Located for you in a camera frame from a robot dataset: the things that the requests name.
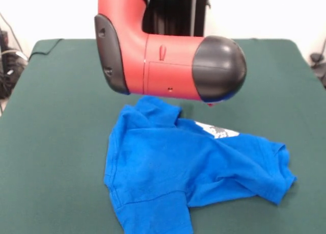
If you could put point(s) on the dark green table cloth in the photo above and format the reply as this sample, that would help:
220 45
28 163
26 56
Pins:
51 142

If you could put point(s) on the dark grey floor stand base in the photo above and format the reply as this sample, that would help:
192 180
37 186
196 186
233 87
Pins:
10 73
316 57

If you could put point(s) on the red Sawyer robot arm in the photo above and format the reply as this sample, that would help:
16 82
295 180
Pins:
165 65

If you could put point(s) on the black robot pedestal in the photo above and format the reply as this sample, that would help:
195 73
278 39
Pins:
178 14

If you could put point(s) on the blue printed T-shirt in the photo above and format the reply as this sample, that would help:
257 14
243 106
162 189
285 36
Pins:
178 167

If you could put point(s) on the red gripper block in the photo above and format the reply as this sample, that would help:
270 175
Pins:
211 104

